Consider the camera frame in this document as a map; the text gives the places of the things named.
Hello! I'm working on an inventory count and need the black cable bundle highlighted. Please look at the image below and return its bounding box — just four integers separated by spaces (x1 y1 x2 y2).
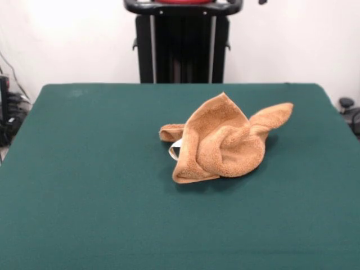
0 92 32 147

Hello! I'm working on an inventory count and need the dark green table cloth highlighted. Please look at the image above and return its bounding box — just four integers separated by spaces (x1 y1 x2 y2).
0 83 360 270

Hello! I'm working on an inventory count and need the grey cable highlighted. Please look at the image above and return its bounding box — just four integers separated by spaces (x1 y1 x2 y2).
0 52 29 99

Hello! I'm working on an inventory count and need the tan terry towel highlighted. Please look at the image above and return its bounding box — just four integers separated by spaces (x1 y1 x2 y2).
159 91 294 185

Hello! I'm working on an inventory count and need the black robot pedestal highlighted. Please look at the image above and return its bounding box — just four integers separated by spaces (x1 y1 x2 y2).
123 0 242 84

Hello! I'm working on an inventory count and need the black electronics box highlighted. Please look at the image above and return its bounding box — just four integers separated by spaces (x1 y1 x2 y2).
0 74 11 120

